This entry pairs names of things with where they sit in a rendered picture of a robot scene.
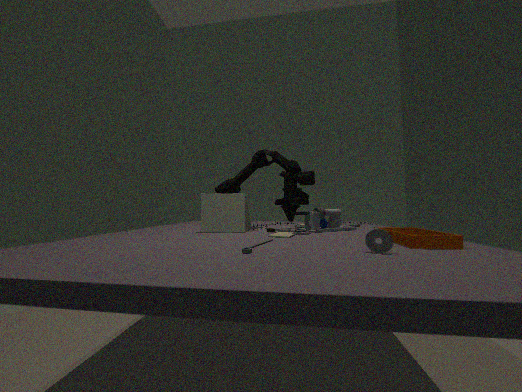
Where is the orange shallow tray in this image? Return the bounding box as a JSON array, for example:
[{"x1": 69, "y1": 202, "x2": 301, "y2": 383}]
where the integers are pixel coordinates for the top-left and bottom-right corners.
[{"x1": 378, "y1": 227, "x2": 463, "y2": 250}]

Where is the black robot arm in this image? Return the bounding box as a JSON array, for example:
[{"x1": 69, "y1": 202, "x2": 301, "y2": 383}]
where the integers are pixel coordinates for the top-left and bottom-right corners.
[{"x1": 215, "y1": 149, "x2": 315, "y2": 199}]

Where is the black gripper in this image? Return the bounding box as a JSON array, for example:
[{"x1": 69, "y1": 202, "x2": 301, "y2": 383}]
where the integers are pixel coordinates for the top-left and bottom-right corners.
[{"x1": 275, "y1": 185, "x2": 309, "y2": 222}]

